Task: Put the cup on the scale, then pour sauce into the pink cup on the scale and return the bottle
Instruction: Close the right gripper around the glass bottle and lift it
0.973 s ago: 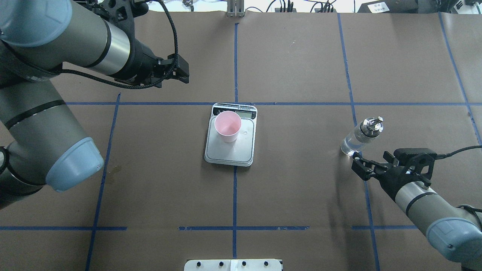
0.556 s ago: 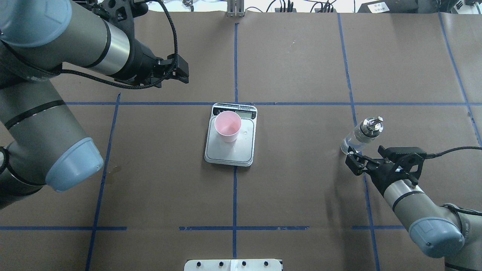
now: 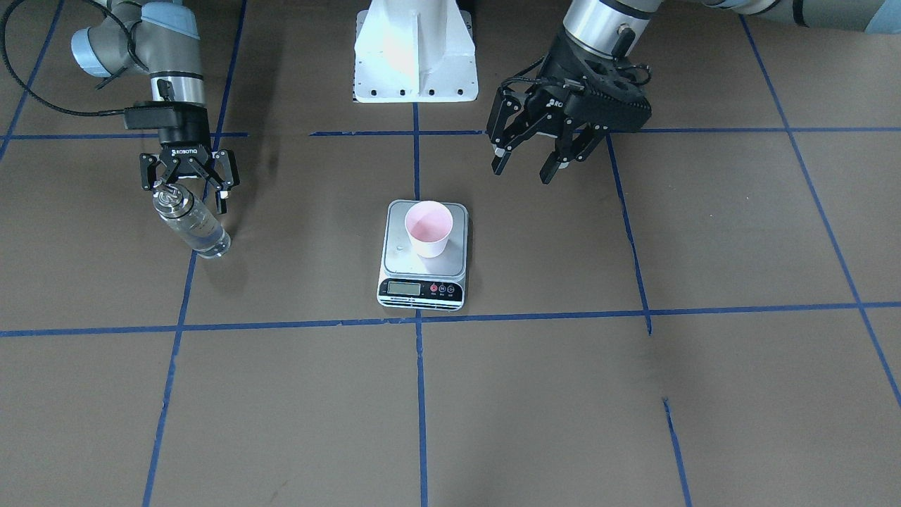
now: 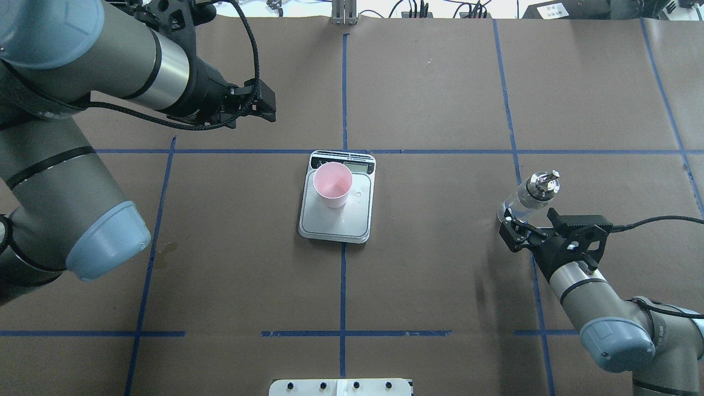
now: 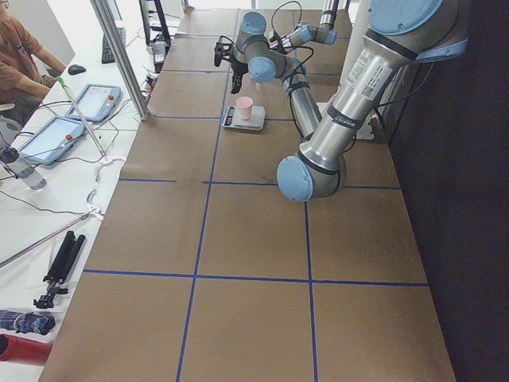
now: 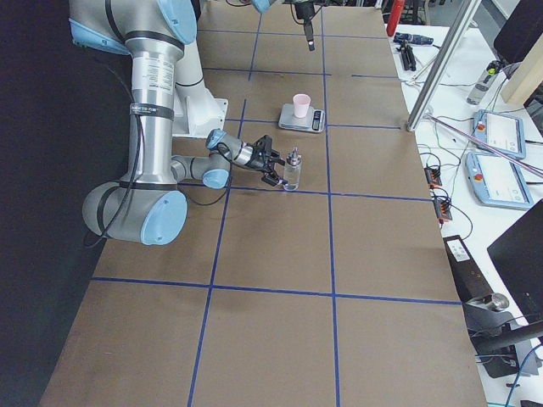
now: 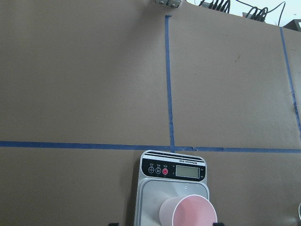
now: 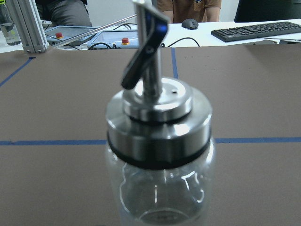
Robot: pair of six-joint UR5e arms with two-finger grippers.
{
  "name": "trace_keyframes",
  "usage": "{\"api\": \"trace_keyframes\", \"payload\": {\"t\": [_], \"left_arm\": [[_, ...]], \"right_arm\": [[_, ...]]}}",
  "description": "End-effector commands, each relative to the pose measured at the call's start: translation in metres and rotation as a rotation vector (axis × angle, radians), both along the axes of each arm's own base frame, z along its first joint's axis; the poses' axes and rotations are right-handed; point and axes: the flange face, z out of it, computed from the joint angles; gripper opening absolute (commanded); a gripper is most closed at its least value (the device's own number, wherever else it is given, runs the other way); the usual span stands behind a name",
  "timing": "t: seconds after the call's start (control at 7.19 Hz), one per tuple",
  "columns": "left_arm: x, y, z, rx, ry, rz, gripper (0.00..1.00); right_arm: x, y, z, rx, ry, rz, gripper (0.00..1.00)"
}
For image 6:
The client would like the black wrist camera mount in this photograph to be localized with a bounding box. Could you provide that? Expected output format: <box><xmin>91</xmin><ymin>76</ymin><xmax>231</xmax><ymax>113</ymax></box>
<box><xmin>253</xmin><ymin>135</ymin><xmax>281</xmax><ymax>159</ymax></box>

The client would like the silver digital kitchen scale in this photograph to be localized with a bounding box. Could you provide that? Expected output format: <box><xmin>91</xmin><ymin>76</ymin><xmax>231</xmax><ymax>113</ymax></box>
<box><xmin>278</xmin><ymin>103</ymin><xmax>326</xmax><ymax>133</ymax></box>

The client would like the brown paper table mat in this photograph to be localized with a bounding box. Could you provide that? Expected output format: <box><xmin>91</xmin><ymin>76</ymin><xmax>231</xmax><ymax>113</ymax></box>
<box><xmin>41</xmin><ymin>2</ymin><xmax>486</xmax><ymax>406</ymax></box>

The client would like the near teach pendant tablet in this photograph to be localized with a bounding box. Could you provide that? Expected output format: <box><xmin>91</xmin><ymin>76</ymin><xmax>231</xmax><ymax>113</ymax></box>
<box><xmin>465</xmin><ymin>152</ymin><xmax>535</xmax><ymax>210</ymax></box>

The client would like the teach pendant tablet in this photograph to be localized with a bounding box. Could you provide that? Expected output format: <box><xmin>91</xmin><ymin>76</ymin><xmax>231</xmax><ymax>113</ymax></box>
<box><xmin>465</xmin><ymin>152</ymin><xmax>535</xmax><ymax>210</ymax></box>
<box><xmin>473</xmin><ymin>109</ymin><xmax>526</xmax><ymax>159</ymax></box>

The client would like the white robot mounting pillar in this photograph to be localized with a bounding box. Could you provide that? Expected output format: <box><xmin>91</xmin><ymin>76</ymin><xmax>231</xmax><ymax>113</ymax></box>
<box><xmin>171</xmin><ymin>8</ymin><xmax>228</xmax><ymax>140</ymax></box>

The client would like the black monitor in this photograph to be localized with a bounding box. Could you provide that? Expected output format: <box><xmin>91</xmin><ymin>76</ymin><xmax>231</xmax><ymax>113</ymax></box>
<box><xmin>487</xmin><ymin>202</ymin><xmax>542</xmax><ymax>322</ymax></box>

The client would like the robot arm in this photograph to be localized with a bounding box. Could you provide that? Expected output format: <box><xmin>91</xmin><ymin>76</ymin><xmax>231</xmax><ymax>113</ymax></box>
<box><xmin>70</xmin><ymin>1</ymin><xmax>283</xmax><ymax>245</ymax></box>
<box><xmin>250</xmin><ymin>0</ymin><xmax>316</xmax><ymax>52</ymax></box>

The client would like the clear glass sauce dispenser bottle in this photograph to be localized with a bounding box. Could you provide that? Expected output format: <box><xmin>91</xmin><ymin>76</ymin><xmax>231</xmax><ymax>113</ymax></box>
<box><xmin>283</xmin><ymin>147</ymin><xmax>302</xmax><ymax>191</ymax></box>

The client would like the aluminium frame post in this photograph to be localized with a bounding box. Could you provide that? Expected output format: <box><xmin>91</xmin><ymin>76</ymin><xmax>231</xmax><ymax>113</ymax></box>
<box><xmin>406</xmin><ymin>0</ymin><xmax>481</xmax><ymax>131</ymax></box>

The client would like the black folded tripod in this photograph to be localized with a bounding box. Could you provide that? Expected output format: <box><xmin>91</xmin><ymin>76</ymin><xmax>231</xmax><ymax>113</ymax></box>
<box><xmin>397</xmin><ymin>41</ymin><xmax>417</xmax><ymax>71</ymax></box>

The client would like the far teach pendant tablet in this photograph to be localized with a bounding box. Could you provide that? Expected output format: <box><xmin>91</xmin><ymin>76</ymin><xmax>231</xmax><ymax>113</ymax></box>
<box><xmin>473</xmin><ymin>109</ymin><xmax>526</xmax><ymax>159</ymax></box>

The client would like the orange black connector block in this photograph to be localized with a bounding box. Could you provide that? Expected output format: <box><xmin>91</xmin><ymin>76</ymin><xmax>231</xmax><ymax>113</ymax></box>
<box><xmin>424</xmin><ymin>165</ymin><xmax>452</xmax><ymax>225</ymax></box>

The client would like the blue folded umbrella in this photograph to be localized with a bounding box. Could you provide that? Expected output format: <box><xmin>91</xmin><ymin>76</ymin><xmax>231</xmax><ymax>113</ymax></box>
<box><xmin>393</xmin><ymin>32</ymin><xmax>434</xmax><ymax>46</ymax></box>

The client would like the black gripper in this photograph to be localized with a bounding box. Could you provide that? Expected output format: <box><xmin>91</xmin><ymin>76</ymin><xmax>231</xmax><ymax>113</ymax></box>
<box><xmin>248</xmin><ymin>145</ymin><xmax>285</xmax><ymax>187</ymax></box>
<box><xmin>294</xmin><ymin>0</ymin><xmax>315</xmax><ymax>52</ymax></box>

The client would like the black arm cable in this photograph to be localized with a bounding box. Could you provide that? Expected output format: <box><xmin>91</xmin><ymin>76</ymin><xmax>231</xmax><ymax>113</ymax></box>
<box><xmin>81</xmin><ymin>63</ymin><xmax>233</xmax><ymax>249</ymax></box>

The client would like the red cylinder bottle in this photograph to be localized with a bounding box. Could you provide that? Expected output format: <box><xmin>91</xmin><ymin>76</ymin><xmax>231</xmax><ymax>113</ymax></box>
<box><xmin>386</xmin><ymin>0</ymin><xmax>406</xmax><ymax>37</ymax></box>

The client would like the thin metal rod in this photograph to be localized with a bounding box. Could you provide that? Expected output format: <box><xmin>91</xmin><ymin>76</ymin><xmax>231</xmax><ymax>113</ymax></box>
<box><xmin>423</xmin><ymin>114</ymin><xmax>543</xmax><ymax>178</ymax></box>

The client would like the pink plastic cup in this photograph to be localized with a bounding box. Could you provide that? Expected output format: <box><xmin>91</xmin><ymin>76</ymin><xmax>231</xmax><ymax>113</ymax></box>
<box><xmin>293</xmin><ymin>93</ymin><xmax>311</xmax><ymax>119</ymax></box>

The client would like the black power box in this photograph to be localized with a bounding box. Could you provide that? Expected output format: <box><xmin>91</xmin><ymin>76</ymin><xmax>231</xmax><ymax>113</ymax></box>
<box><xmin>443</xmin><ymin>235</ymin><xmax>493</xmax><ymax>303</ymax></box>

